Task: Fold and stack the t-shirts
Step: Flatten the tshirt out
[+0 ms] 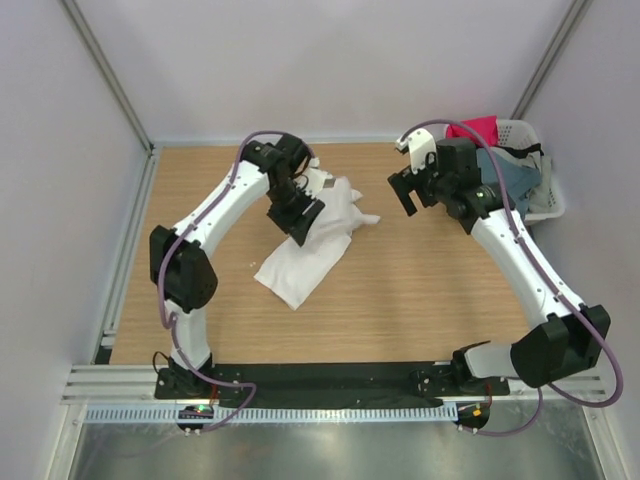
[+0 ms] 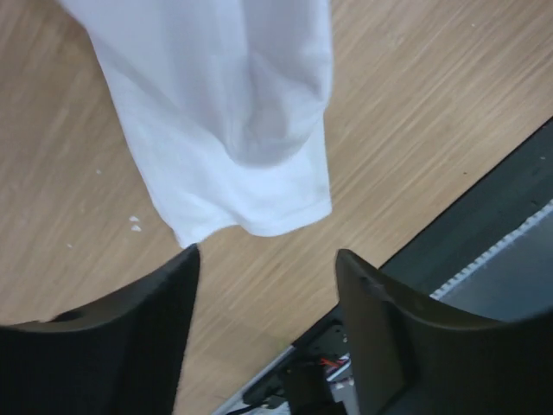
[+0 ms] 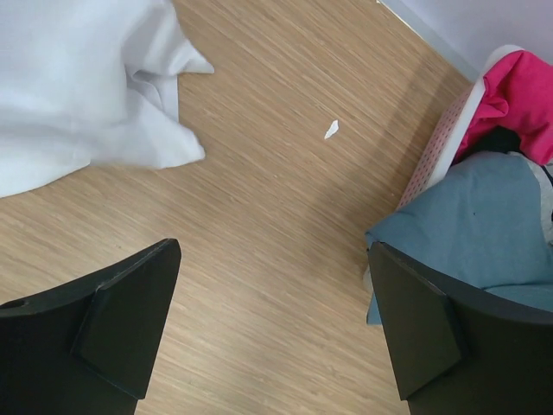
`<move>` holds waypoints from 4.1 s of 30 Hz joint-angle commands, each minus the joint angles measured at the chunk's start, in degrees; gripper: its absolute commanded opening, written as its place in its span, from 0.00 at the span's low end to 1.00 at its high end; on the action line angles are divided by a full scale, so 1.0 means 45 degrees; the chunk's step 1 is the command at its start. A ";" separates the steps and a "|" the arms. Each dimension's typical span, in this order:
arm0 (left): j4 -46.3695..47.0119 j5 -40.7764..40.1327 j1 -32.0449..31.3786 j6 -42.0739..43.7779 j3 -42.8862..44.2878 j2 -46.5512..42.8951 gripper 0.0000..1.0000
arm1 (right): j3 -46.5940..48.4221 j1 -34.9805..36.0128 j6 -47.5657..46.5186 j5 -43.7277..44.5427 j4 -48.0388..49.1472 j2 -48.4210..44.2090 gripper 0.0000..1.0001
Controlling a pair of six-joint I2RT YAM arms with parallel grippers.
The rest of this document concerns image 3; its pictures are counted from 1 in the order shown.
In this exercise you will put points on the grey garment in basket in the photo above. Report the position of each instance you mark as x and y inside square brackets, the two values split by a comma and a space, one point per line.
[528, 203]

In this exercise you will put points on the pink t shirt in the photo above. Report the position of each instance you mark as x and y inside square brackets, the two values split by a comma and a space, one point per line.
[518, 97]

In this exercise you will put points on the blue grey t shirt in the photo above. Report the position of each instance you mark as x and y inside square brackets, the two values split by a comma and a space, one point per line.
[458, 227]

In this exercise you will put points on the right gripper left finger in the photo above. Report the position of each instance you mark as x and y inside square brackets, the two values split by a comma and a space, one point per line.
[89, 346]

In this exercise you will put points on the white laundry basket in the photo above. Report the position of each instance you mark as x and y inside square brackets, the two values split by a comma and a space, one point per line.
[446, 138]

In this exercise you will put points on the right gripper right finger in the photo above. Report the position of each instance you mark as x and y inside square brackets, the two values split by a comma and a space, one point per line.
[456, 349]

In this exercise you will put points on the white t shirt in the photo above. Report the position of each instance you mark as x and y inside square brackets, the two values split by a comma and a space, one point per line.
[92, 82]

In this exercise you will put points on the small white paper scrap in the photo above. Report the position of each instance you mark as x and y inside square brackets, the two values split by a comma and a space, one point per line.
[333, 129]

